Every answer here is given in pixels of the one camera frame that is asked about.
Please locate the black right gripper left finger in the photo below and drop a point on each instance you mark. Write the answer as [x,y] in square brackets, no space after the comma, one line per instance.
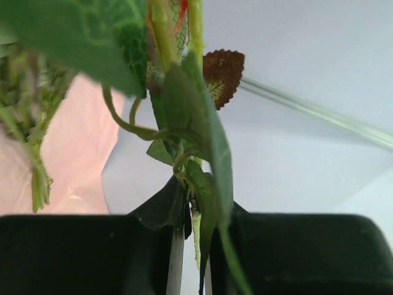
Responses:
[137,253]

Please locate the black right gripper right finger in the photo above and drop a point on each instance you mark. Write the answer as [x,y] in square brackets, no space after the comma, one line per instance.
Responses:
[311,253]

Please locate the purple pink wrapping paper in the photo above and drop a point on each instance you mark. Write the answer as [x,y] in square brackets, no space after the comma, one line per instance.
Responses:
[79,141]

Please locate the rose bouquet flowers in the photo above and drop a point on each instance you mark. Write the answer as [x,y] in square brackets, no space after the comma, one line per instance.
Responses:
[32,89]

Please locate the single green flower stem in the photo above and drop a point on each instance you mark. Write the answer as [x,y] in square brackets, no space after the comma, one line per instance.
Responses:
[148,58]

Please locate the aluminium frame post right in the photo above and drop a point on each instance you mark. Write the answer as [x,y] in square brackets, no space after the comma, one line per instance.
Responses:
[372,134]

